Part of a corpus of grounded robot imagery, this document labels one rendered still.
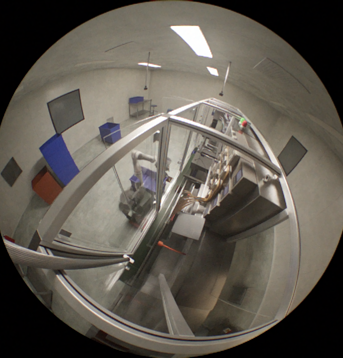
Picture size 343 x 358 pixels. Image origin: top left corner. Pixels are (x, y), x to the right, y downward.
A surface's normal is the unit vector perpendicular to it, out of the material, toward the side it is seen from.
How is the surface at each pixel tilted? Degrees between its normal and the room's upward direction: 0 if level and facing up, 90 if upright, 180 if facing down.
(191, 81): 90
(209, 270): 0
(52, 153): 90
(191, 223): 20
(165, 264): 0
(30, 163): 90
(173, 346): 0
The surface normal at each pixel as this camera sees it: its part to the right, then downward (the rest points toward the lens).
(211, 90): -0.41, 0.67
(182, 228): -0.18, -0.72
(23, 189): 0.90, 0.40
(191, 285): 0.14, -0.62
